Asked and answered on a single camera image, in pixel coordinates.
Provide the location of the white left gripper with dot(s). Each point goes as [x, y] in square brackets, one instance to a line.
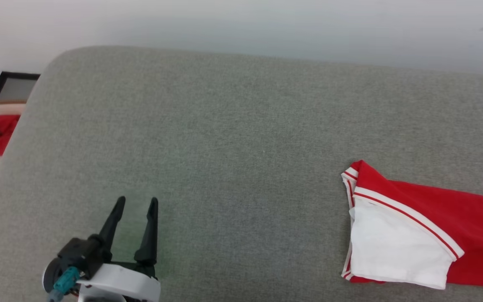
[120, 283]

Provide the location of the red and white garment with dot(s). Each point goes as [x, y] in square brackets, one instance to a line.
[434, 222]

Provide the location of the black framed panel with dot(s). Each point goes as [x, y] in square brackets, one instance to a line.
[13, 87]

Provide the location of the grey fabric sofa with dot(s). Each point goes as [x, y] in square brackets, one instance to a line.
[224, 167]

